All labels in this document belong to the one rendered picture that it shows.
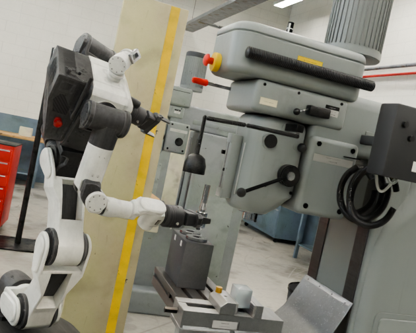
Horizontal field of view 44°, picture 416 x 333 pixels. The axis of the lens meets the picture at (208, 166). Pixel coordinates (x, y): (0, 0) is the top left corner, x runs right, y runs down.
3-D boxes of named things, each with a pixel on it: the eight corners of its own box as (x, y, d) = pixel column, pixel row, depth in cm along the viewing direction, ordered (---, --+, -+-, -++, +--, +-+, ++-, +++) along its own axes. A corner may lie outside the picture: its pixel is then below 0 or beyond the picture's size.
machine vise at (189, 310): (179, 333, 158) (186, 298, 158) (169, 315, 173) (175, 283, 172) (281, 343, 169) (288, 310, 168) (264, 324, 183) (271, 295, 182)
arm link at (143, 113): (144, 139, 243) (125, 129, 235) (141, 125, 249) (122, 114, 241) (163, 123, 238) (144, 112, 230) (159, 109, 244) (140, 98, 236)
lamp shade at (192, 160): (177, 169, 165) (181, 150, 165) (191, 171, 171) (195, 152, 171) (194, 174, 161) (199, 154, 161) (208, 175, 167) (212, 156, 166)
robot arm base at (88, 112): (80, 135, 169) (92, 103, 166) (73, 123, 179) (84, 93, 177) (123, 147, 176) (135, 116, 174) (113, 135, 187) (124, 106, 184)
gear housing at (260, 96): (251, 110, 158) (259, 77, 157) (224, 108, 181) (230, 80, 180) (344, 131, 169) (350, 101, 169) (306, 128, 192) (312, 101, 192)
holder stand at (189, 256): (176, 287, 205) (186, 238, 204) (164, 270, 226) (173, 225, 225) (205, 290, 209) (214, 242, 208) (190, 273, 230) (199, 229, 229)
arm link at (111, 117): (83, 144, 170) (97, 105, 168) (78, 135, 178) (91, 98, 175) (116, 152, 176) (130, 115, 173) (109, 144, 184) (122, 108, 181)
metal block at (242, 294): (234, 306, 167) (238, 289, 167) (228, 300, 173) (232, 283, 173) (249, 308, 169) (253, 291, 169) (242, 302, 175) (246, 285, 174)
